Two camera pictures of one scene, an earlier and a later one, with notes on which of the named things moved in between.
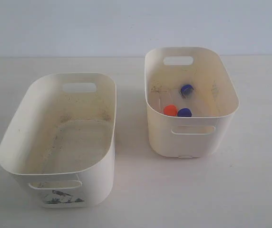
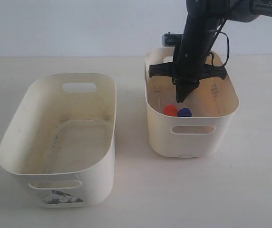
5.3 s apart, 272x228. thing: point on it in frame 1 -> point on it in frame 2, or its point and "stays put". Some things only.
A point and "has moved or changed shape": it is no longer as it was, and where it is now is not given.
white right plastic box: [191, 100] stays put
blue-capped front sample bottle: [184, 112] stays put
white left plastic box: [61, 144] stays put
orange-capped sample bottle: [167, 106] has moved or changed shape
